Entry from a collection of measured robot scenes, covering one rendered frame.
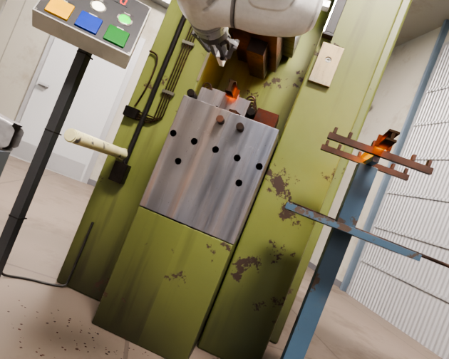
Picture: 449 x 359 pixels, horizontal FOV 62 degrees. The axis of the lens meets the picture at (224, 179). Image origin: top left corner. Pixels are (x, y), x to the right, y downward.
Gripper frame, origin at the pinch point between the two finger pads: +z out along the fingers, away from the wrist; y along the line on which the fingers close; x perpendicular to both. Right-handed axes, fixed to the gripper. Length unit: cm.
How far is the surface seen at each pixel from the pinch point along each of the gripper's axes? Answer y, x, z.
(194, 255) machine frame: 11, -62, 29
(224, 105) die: -1.2, -5.3, 35.0
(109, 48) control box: -43.8, -4.4, 17.7
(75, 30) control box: -55, -4, 12
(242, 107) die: 5.7, -4.0, 35.1
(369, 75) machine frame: 47, 29, 49
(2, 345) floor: -26, -100, -5
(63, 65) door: -294, 38, 355
